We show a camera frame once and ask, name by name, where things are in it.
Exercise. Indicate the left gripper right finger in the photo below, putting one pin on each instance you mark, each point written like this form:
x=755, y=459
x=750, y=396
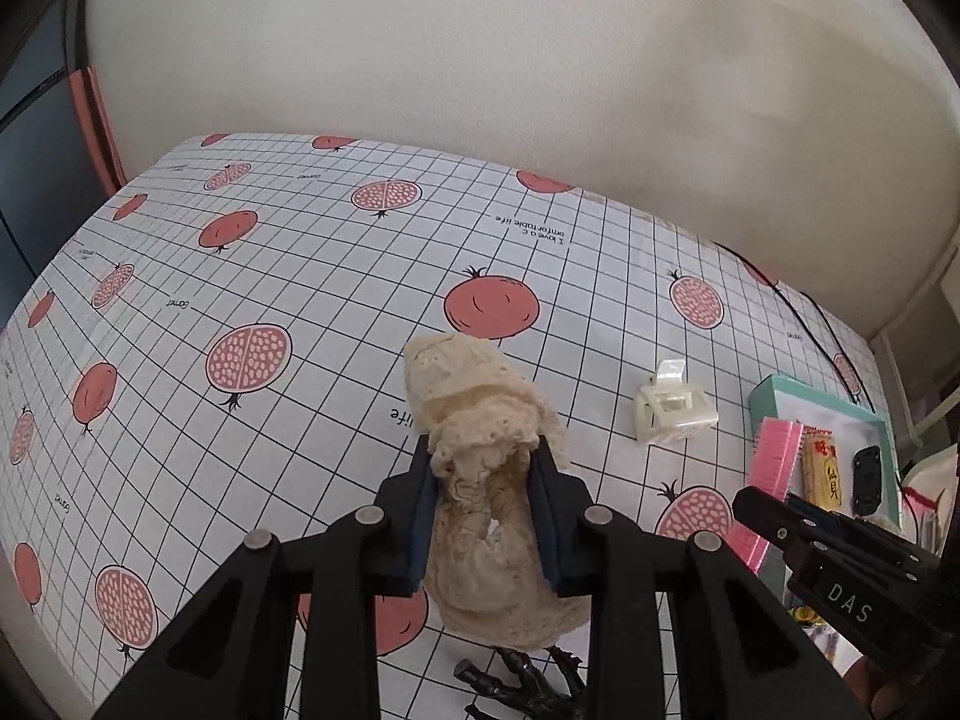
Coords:
x=557, y=501

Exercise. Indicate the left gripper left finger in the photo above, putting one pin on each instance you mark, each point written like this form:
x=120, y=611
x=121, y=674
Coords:
x=409, y=502

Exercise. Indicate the beige lace cloth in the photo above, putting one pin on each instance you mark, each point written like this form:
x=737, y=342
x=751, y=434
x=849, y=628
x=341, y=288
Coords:
x=483, y=421

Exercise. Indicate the rice cracker snack packet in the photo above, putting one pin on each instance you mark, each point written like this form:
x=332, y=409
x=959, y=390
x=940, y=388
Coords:
x=821, y=482

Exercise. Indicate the pink comb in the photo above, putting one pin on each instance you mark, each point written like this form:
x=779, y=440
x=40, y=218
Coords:
x=777, y=449

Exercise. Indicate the cotton swab plastic bag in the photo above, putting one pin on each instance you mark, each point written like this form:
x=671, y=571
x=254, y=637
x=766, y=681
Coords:
x=929, y=490

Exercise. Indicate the person's right hand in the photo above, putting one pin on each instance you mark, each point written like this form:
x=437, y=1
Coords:
x=882, y=696

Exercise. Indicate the cream hair claw clip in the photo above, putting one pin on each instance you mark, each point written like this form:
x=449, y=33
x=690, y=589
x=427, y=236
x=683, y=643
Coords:
x=669, y=410

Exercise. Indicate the teal shallow box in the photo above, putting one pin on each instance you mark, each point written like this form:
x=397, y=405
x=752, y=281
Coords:
x=845, y=448

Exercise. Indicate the pomegranate grid tablecloth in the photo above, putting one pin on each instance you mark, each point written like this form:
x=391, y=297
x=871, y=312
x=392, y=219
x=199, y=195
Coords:
x=219, y=348

